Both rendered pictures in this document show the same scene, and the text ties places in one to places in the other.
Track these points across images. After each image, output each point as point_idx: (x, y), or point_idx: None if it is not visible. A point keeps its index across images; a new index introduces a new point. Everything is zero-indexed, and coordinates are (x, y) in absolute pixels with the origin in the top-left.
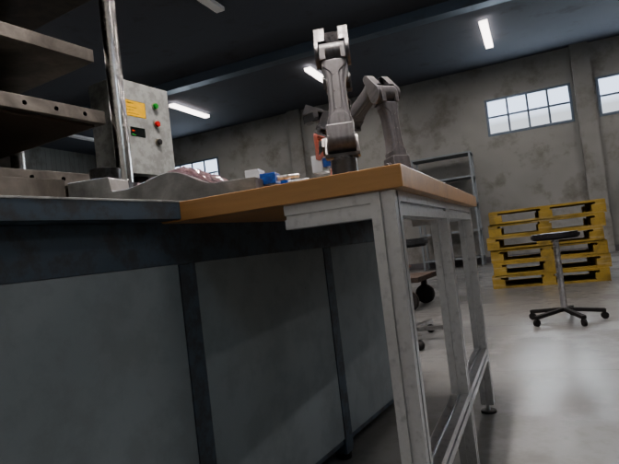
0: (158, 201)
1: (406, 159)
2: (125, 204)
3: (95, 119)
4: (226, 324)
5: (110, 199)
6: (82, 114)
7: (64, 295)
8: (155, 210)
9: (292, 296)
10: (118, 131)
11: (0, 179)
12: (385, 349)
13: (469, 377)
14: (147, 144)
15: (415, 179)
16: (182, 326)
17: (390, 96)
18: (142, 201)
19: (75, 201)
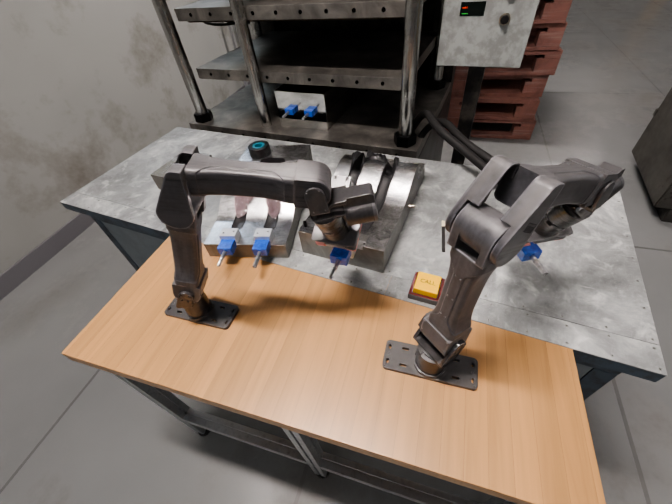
0: (159, 230)
1: (441, 343)
2: (144, 227)
3: (394, 13)
4: None
5: (137, 224)
6: (380, 11)
7: (155, 241)
8: (159, 233)
9: None
10: (404, 34)
11: (154, 176)
12: None
13: (355, 472)
14: (484, 24)
15: (98, 367)
16: None
17: (470, 246)
18: (151, 228)
19: (125, 221)
